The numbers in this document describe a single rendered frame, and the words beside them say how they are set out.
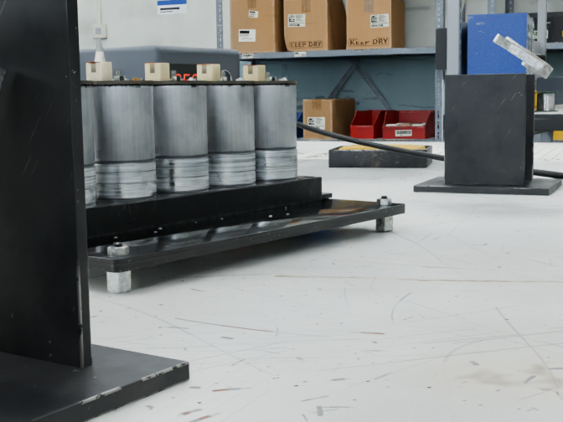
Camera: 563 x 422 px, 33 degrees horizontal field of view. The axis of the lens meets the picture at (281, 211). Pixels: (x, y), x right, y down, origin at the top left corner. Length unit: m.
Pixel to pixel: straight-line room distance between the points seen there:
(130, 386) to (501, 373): 0.07
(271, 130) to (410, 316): 0.17
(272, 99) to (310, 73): 4.95
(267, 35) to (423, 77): 0.86
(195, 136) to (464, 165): 0.23
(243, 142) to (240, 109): 0.01
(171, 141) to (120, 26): 5.59
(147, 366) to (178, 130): 0.17
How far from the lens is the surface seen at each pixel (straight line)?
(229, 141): 0.37
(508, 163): 0.55
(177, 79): 0.36
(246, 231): 0.32
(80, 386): 0.18
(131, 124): 0.33
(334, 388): 0.19
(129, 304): 0.27
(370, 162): 0.73
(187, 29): 5.70
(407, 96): 5.16
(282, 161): 0.40
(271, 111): 0.39
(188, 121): 0.35
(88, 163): 0.32
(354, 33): 4.82
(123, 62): 0.78
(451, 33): 2.39
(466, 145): 0.55
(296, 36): 4.92
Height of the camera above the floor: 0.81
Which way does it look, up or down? 7 degrees down
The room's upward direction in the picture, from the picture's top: 1 degrees counter-clockwise
